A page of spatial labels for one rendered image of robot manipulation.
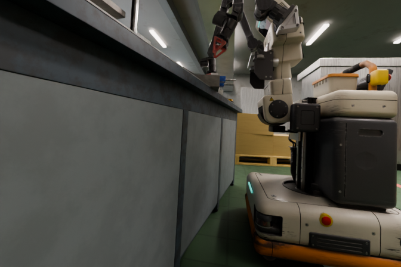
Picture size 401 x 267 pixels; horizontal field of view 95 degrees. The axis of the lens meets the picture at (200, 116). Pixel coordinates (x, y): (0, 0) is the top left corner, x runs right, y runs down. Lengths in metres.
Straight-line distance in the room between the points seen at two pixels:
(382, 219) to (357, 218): 0.09
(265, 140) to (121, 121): 2.91
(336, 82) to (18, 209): 1.25
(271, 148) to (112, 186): 2.98
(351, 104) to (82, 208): 1.04
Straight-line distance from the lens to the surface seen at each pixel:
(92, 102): 0.41
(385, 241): 1.16
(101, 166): 0.44
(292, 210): 0.99
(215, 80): 0.89
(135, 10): 1.87
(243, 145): 3.12
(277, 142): 3.33
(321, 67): 4.23
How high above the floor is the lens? 0.62
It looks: 2 degrees up
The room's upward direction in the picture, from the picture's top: 3 degrees clockwise
